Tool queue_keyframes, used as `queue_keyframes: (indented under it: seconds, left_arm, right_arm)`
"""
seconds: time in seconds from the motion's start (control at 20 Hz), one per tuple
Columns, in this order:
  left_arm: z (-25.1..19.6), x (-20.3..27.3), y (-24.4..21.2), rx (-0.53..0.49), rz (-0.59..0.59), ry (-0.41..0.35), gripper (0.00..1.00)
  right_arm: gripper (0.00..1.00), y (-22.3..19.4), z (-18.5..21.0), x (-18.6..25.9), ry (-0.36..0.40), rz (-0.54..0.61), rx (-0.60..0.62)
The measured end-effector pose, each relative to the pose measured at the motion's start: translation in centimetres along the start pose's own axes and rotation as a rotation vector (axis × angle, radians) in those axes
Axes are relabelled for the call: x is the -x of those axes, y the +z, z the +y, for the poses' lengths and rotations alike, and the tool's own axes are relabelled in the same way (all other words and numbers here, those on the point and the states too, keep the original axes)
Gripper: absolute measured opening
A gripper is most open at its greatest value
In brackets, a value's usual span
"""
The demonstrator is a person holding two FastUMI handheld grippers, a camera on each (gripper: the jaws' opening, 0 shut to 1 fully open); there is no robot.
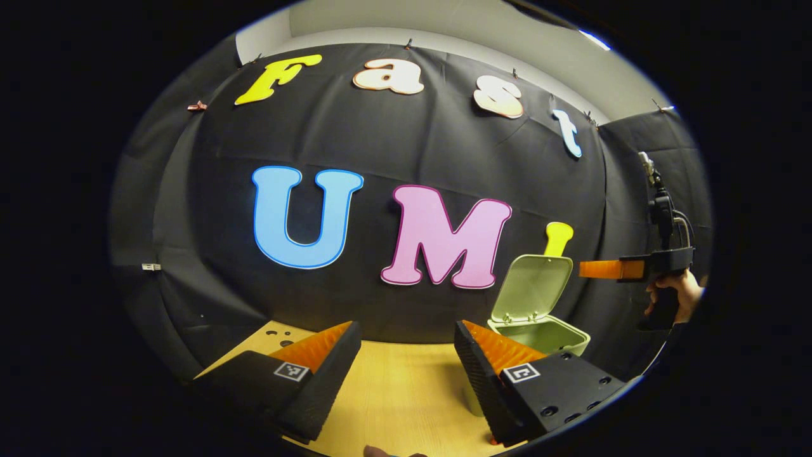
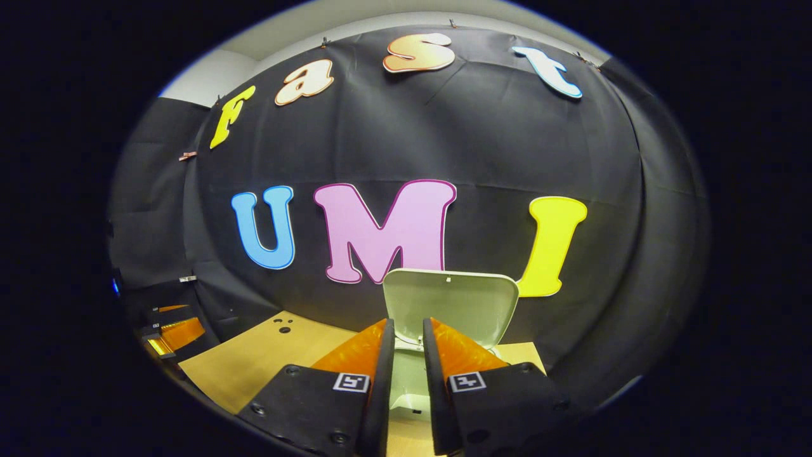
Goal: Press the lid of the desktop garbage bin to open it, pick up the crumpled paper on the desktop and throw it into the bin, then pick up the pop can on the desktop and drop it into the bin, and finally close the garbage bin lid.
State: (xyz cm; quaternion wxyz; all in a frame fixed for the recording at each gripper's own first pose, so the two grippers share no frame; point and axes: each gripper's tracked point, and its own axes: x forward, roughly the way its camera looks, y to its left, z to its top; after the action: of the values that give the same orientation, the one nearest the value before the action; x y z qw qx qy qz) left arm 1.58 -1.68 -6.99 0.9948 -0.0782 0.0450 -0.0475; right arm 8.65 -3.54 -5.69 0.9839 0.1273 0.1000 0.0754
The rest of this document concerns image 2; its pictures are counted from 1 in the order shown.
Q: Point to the green desktop garbage bin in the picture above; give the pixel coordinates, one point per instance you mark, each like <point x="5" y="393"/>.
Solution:
<point x="450" y="304"/>

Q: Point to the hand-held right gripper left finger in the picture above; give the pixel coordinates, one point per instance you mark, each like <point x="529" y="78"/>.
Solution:
<point x="380" y="393"/>

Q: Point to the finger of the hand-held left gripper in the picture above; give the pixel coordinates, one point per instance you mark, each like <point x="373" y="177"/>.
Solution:
<point x="200" y="346"/>
<point x="152" y="325"/>

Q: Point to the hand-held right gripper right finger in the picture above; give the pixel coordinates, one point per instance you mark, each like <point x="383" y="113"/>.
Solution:
<point x="436" y="393"/>

